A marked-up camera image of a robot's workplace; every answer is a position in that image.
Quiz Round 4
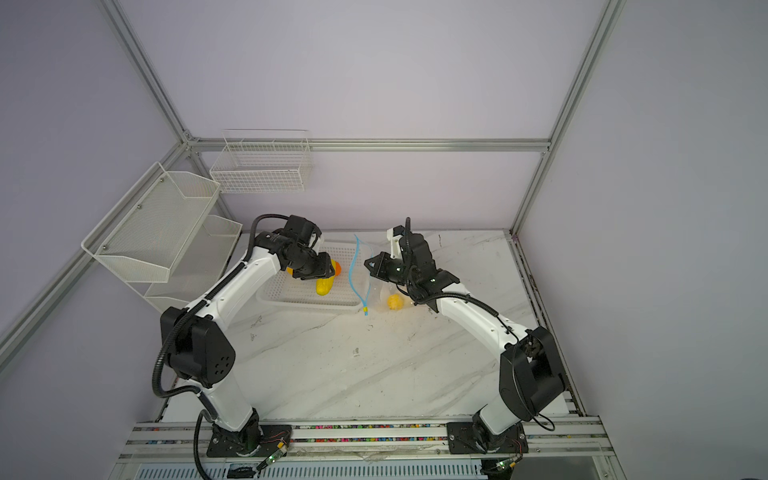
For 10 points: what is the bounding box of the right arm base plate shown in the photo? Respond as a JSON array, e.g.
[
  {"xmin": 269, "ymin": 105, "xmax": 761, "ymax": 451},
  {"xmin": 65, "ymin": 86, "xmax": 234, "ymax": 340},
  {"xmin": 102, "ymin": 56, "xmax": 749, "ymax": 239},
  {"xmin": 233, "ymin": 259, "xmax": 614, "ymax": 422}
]
[{"xmin": 446, "ymin": 421, "xmax": 529, "ymax": 454}]

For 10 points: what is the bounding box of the white wire wall basket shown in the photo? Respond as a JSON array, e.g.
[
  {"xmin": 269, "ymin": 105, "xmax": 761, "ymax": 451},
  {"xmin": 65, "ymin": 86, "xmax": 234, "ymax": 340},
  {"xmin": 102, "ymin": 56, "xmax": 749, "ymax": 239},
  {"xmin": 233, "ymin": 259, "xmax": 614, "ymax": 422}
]
[{"xmin": 210, "ymin": 129, "xmax": 313, "ymax": 194}]

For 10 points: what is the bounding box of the clear zip top bag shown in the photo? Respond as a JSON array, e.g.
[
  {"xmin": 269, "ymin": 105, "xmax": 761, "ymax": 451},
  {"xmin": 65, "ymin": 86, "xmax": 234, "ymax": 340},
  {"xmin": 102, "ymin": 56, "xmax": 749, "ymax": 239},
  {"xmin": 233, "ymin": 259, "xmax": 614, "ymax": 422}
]
[{"xmin": 349, "ymin": 233, "xmax": 433, "ymax": 316}]

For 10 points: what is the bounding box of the white mesh shelf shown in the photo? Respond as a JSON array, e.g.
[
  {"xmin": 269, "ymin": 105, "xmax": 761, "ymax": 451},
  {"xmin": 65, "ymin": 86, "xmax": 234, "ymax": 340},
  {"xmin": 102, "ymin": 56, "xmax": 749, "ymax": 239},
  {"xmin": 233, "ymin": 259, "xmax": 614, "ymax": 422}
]
[
  {"xmin": 81, "ymin": 163, "xmax": 220, "ymax": 283},
  {"xmin": 142, "ymin": 215, "xmax": 242, "ymax": 312}
]

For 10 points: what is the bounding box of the lower white mesh shelf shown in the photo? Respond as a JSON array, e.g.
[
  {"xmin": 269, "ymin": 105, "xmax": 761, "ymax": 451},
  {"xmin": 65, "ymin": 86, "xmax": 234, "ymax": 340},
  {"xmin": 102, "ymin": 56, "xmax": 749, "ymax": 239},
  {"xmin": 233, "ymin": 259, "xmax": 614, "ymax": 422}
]
[{"xmin": 142, "ymin": 215, "xmax": 242, "ymax": 312}]

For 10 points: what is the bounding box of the yellow lemon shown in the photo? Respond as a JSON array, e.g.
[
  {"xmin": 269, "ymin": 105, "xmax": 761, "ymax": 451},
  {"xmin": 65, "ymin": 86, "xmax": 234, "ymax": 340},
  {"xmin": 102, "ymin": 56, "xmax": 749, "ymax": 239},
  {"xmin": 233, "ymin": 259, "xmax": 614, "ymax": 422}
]
[{"xmin": 387, "ymin": 294, "xmax": 404, "ymax": 311}]

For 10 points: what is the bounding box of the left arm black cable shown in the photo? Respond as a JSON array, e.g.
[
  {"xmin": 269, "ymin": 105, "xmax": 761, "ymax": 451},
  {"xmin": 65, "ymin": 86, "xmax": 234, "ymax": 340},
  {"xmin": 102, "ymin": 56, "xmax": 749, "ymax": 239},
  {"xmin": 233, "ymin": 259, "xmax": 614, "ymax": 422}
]
[{"xmin": 151, "ymin": 212, "xmax": 292, "ymax": 480}]

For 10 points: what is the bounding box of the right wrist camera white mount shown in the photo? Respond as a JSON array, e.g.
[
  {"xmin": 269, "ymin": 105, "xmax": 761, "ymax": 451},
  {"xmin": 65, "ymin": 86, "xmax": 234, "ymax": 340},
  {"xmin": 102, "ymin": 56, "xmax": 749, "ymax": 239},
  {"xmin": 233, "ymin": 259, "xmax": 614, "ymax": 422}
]
[{"xmin": 386, "ymin": 225, "xmax": 404, "ymax": 259}]

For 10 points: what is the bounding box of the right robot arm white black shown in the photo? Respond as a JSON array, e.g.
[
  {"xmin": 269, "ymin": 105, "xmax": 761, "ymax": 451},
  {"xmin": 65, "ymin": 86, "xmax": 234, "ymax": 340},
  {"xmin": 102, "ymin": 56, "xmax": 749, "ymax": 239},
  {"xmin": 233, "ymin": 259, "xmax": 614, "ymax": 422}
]
[{"xmin": 364, "ymin": 219, "xmax": 569, "ymax": 442}]

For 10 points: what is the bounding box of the white plastic perforated basket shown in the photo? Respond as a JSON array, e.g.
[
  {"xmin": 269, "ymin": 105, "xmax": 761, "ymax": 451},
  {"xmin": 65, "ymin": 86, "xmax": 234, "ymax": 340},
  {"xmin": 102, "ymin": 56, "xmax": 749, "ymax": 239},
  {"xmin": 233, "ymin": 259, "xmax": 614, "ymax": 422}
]
[{"xmin": 257, "ymin": 242, "xmax": 370, "ymax": 313}]

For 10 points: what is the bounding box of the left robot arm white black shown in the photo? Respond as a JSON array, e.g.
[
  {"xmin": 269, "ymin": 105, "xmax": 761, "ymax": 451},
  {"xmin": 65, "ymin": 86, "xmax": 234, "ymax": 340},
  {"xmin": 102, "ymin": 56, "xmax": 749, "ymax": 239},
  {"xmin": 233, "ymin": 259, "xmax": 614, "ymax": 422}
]
[{"xmin": 151, "ymin": 214, "xmax": 335, "ymax": 434}]

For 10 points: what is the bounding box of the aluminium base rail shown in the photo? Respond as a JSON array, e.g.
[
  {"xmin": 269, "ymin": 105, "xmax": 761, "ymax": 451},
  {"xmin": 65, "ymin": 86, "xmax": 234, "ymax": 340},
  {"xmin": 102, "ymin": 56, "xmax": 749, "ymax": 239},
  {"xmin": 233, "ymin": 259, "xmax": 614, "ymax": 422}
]
[{"xmin": 110, "ymin": 417, "xmax": 625, "ymax": 479}]

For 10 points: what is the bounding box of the upper white mesh shelf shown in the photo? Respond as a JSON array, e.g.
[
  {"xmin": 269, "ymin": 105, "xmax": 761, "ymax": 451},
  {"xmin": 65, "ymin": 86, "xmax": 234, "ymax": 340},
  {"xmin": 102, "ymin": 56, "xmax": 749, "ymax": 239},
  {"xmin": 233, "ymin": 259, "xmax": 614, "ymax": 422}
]
[{"xmin": 81, "ymin": 163, "xmax": 220, "ymax": 283}]

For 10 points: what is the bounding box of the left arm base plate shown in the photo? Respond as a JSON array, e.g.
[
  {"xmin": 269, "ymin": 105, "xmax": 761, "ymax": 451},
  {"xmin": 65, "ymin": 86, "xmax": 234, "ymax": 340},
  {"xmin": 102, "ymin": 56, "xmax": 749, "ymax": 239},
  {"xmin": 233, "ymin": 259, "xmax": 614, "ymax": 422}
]
[{"xmin": 206, "ymin": 423, "xmax": 293, "ymax": 458}]

